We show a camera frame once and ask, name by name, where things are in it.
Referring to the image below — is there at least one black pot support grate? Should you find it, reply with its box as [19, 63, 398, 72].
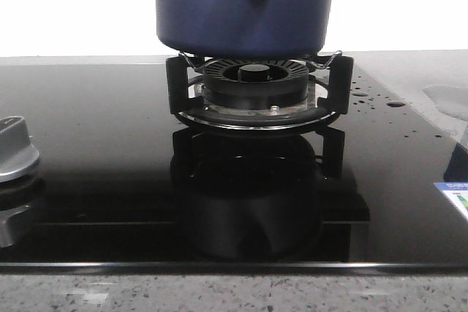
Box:
[166, 51, 354, 133]

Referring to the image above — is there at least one energy label sticker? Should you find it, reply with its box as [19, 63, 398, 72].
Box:
[434, 182, 468, 220]

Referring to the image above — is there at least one blue cooking pot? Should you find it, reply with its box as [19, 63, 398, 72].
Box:
[156, 0, 331, 59]

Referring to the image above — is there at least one black glass cooktop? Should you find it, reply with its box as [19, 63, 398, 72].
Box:
[1, 64, 467, 275]

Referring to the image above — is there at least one black gas burner head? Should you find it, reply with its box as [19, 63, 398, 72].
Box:
[189, 59, 316, 114]

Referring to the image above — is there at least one silver stove control knob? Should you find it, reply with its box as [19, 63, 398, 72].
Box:
[1, 115, 40, 183]

